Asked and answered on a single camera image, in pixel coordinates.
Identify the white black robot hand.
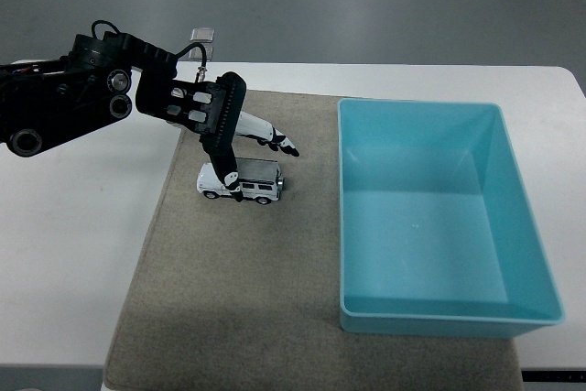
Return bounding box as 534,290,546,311
208,109,301,204

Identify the white toy car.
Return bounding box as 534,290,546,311
196,157,287,206

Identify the blue plastic box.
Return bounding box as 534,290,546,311
337,97,567,342

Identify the grey-brown felt mat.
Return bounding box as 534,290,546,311
103,88,525,391

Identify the black table control panel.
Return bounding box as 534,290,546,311
521,369,586,384

